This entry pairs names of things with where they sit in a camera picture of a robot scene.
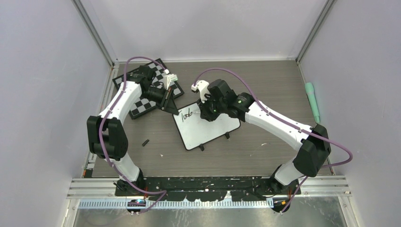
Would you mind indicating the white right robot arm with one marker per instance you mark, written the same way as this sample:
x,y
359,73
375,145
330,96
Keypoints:
x,y
309,142

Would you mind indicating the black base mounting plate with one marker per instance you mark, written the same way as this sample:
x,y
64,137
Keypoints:
x,y
240,188

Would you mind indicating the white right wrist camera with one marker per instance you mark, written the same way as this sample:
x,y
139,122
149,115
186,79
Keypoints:
x,y
201,87

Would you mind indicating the mint green handle tool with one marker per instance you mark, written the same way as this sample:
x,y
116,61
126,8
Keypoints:
x,y
312,101

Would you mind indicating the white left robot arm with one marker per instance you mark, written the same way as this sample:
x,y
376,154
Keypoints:
x,y
106,136

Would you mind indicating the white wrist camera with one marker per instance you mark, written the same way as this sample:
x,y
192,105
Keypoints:
x,y
201,87
168,78

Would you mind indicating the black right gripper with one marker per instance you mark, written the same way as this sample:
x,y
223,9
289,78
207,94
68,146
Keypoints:
x,y
205,112

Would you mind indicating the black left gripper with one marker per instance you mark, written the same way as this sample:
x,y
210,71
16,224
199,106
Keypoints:
x,y
168,105

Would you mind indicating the black white chessboard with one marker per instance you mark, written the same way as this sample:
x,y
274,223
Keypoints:
x,y
143,105

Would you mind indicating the white slotted cable duct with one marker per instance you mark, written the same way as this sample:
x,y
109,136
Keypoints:
x,y
130,204

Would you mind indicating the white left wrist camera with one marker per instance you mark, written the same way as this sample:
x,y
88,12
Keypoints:
x,y
168,78

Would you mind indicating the small black-framed whiteboard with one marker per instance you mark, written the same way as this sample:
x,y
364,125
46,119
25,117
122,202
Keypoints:
x,y
196,132

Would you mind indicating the black marker cap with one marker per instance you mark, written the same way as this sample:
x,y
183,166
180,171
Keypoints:
x,y
145,143

